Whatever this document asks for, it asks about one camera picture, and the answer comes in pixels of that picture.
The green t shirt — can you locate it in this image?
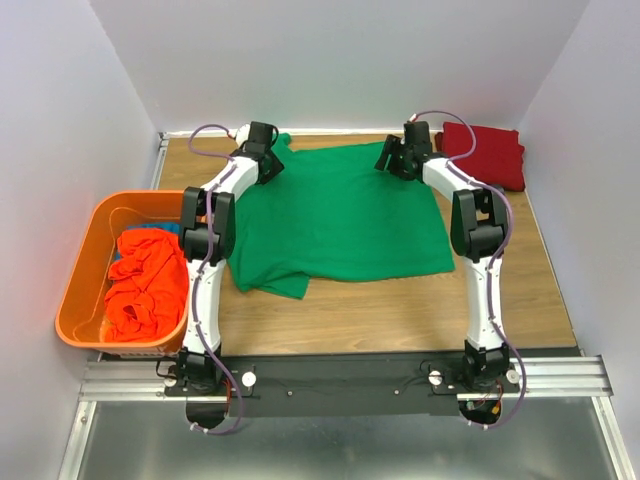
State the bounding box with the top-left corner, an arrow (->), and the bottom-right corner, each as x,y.
228,134 -> 455,299

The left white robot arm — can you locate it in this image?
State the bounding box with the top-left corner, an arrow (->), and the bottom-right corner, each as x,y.
176,121 -> 284,395

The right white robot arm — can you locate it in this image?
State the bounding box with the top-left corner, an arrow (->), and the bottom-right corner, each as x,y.
375,118 -> 513,392

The folded dark red t shirt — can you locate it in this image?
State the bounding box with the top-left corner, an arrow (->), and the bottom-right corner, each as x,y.
434,131 -> 526,193

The blue t shirt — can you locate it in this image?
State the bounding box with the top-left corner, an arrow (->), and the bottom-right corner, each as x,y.
113,222 -> 181,262

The orange t shirt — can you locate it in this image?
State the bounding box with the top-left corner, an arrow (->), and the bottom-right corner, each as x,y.
103,228 -> 189,343

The orange plastic basket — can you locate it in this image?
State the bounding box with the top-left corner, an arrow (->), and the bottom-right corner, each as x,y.
55,190 -> 187,356

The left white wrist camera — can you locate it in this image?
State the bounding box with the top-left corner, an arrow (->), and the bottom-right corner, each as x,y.
227,123 -> 251,146

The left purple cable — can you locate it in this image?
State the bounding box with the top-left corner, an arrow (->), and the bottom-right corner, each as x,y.
187,124 -> 246,437

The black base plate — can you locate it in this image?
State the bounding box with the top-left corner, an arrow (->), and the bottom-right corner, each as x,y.
156,351 -> 519,420

